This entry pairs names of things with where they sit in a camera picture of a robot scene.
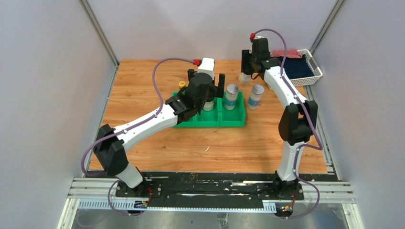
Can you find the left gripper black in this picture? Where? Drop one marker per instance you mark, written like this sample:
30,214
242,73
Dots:
215,90

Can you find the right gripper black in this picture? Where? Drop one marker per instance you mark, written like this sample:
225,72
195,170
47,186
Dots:
246,57

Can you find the black-spout seasoning jar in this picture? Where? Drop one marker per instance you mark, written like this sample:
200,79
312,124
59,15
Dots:
209,105
244,78

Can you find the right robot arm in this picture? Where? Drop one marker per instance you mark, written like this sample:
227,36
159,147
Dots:
297,122

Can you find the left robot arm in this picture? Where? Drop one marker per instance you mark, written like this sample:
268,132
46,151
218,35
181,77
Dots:
113,143

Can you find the silver-lid jar in bin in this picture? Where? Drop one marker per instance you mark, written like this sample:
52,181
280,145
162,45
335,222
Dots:
231,95

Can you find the green three-compartment plastic bin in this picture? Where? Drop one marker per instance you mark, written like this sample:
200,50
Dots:
219,116

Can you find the pink folded cloth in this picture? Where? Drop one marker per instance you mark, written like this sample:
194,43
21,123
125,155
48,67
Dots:
289,53

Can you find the dark blue folded cloth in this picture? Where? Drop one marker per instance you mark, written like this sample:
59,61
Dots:
297,68

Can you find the white perforated plastic basket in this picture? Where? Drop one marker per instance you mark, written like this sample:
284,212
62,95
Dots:
313,66

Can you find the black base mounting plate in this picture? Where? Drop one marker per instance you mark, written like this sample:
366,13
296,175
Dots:
214,190

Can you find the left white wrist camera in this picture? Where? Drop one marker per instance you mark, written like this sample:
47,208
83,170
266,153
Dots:
205,65

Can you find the aluminium rail frame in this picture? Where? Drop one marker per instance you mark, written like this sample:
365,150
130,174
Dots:
91,204

